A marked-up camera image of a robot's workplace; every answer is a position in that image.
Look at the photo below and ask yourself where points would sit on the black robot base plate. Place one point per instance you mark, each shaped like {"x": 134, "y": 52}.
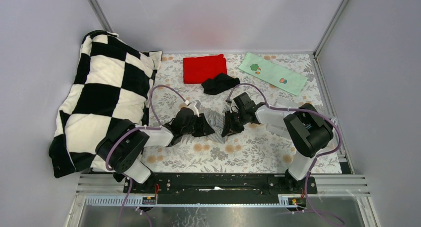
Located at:
{"x": 168, "y": 183}

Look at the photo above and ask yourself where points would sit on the clear plastic organizer box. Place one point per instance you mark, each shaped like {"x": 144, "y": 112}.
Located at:
{"x": 278, "y": 127}

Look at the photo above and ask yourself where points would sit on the floral table cloth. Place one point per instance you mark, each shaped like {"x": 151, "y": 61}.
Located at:
{"x": 255, "y": 150}

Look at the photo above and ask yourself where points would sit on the red folded cloth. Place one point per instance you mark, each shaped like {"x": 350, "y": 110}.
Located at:
{"x": 197, "y": 70}

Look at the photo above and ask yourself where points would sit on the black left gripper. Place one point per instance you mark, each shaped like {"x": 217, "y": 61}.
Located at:
{"x": 204, "y": 127}

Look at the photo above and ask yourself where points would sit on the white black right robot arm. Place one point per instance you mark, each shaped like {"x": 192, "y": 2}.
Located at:
{"x": 309, "y": 131}

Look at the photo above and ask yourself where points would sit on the black white checkered blanket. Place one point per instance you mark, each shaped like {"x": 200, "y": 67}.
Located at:
{"x": 112, "y": 83}

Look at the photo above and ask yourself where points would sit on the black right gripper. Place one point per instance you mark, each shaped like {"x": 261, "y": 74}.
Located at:
{"x": 230, "y": 128}

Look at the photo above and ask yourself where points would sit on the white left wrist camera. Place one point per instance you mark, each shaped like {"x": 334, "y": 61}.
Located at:
{"x": 194, "y": 106}

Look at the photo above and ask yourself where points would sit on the mint green printed cloth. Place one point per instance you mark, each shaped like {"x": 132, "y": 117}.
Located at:
{"x": 276, "y": 75}

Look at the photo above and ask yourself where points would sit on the aluminium frame rail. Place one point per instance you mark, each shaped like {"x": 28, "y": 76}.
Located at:
{"x": 101, "y": 189}

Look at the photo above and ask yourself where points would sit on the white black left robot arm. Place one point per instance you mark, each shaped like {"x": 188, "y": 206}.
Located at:
{"x": 123, "y": 145}

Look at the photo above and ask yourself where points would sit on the black crumpled garment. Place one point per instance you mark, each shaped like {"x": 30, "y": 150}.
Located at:
{"x": 220, "y": 83}

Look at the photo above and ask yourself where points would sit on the grey striped underwear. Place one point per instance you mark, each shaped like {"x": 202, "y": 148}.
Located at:
{"x": 216, "y": 121}

